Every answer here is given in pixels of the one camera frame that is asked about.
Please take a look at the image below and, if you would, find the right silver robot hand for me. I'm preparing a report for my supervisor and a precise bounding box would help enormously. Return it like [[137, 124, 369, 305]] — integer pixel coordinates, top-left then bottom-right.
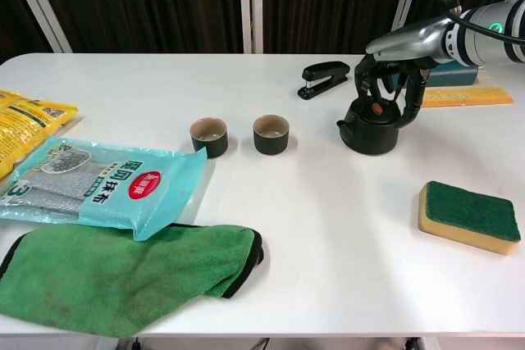
[[353, 13, 456, 130]]

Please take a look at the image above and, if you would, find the black teapot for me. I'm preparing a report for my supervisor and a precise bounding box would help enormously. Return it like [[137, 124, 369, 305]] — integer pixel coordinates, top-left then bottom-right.
[[336, 95, 401, 157]]

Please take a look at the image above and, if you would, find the dark green teacup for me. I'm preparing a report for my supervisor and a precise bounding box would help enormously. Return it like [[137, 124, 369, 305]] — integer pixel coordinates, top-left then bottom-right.
[[189, 117, 230, 159], [252, 115, 291, 156]]

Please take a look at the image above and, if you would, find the orange Lexicon box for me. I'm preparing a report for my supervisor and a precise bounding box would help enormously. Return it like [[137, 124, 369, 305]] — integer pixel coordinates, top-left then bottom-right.
[[420, 85, 514, 108]]

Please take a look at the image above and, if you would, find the black stapler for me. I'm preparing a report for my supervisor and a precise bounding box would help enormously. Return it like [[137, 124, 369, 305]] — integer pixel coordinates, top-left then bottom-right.
[[297, 61, 350, 100]]

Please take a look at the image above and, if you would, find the green and yellow sponge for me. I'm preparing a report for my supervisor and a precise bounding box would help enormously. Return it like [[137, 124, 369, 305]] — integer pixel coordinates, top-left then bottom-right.
[[418, 180, 522, 255]]

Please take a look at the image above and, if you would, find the light blue cloth package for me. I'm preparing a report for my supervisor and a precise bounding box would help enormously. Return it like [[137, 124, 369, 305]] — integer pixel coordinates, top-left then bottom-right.
[[0, 135, 208, 243]]

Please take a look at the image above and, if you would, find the green microfiber cloth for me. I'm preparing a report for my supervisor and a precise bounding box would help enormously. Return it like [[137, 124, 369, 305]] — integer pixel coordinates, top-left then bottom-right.
[[0, 222, 266, 337]]

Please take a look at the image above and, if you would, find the yellow plastic bag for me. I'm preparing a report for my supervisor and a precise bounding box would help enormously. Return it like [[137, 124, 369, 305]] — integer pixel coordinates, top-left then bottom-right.
[[0, 89, 79, 181]]

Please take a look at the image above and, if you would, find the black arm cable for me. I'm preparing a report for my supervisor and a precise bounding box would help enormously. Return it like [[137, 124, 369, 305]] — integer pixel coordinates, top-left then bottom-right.
[[441, 0, 525, 44]]

